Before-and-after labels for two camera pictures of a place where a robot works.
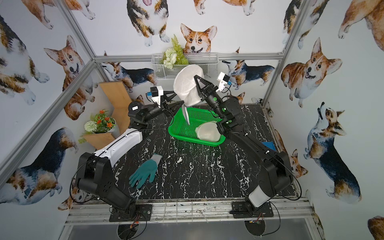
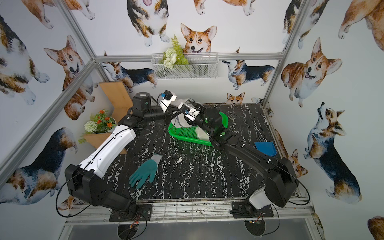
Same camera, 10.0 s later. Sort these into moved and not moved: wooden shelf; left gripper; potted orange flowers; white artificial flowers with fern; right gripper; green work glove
Moved: left gripper; right gripper
Not moved: white artificial flowers with fern; wooden shelf; green work glove; potted orange flowers
